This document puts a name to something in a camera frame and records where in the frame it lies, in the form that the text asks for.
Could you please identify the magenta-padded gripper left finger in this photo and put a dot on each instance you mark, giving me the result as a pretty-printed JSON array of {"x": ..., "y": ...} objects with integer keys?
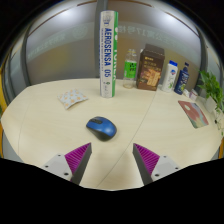
[{"x": 77, "y": 157}]

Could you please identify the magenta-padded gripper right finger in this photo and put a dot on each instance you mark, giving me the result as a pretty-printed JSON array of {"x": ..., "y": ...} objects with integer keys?
[{"x": 147, "y": 157}]

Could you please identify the blue and black computer mouse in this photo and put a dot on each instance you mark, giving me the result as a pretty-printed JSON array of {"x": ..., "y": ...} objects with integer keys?
[{"x": 100, "y": 126}]

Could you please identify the floral pink mouse pad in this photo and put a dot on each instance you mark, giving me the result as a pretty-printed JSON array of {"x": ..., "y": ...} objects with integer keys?
[{"x": 194, "y": 114}]

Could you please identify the orange-patterned white fabric pouch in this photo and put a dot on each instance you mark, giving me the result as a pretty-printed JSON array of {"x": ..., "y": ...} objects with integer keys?
[{"x": 72, "y": 98}]

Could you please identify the crumpled white tissue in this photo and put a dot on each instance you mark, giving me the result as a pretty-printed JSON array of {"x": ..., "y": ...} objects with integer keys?
[{"x": 186, "y": 92}]

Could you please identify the white blue-capped shampoo bottle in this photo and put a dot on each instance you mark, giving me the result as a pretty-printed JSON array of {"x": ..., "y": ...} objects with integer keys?
[{"x": 170, "y": 78}]

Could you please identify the dark blue shampoo bottle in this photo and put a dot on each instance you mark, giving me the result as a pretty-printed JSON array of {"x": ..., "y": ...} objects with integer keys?
[{"x": 181, "y": 81}]

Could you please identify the brown carton box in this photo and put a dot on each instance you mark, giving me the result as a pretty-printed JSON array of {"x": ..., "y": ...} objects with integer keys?
[{"x": 150, "y": 70}]

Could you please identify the clear green-label drink bottle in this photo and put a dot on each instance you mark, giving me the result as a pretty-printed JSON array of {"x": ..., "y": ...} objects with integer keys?
[{"x": 130, "y": 70}]

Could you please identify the green potted plant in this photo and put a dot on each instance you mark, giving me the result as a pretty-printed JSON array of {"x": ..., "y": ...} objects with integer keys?
[{"x": 212, "y": 87}]

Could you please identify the white green shuttlecock tube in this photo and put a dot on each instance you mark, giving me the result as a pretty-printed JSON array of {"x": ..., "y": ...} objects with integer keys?
[{"x": 108, "y": 56}]

